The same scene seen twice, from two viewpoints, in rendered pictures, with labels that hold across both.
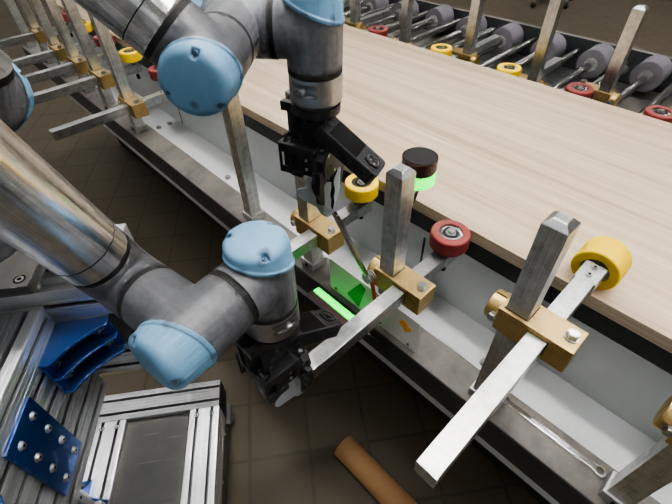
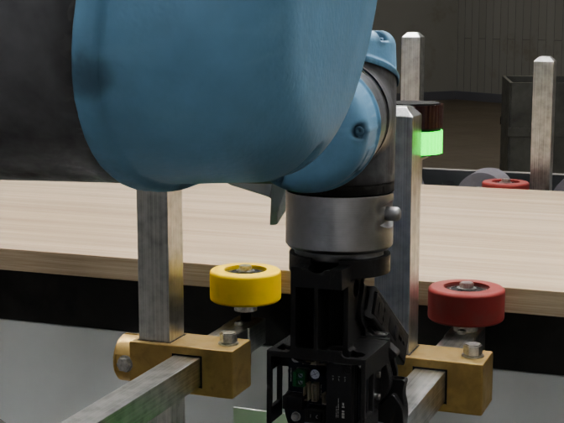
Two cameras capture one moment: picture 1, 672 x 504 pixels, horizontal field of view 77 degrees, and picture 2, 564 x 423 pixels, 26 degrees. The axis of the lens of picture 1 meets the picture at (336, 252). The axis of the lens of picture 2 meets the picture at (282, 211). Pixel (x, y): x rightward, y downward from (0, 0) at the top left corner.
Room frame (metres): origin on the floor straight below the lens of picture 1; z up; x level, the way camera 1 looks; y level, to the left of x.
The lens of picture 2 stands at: (-0.39, 0.51, 1.19)
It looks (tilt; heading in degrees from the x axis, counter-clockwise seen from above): 9 degrees down; 333
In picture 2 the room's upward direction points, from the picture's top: straight up
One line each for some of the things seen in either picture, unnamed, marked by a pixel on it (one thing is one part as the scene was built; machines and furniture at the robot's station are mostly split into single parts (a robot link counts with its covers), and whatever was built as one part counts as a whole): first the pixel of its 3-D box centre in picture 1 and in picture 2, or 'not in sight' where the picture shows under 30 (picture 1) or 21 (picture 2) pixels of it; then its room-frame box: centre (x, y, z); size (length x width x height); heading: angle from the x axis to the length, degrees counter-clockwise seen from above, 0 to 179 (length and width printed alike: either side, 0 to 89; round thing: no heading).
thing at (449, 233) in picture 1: (446, 250); (465, 335); (0.63, -0.23, 0.85); 0.08 x 0.08 x 0.11
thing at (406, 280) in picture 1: (400, 281); (418, 374); (0.56, -0.13, 0.85); 0.13 x 0.06 x 0.05; 42
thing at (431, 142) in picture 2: (417, 174); (411, 140); (0.61, -0.14, 1.07); 0.06 x 0.06 x 0.02
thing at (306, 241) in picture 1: (299, 246); (169, 383); (0.68, 0.08, 0.83); 0.43 x 0.03 x 0.04; 132
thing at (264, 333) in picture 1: (271, 314); (343, 223); (0.34, 0.09, 1.04); 0.08 x 0.08 x 0.05
